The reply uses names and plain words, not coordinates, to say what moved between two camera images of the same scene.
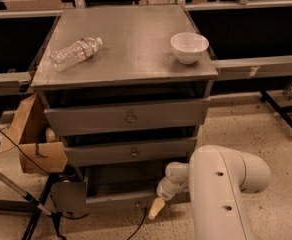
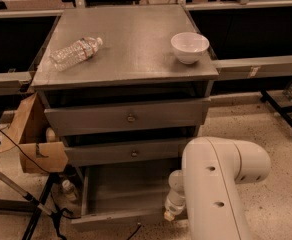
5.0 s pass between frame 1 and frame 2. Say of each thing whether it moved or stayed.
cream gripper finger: moved
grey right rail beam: stayed
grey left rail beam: stayed
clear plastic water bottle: stayed
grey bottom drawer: moved
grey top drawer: stayed
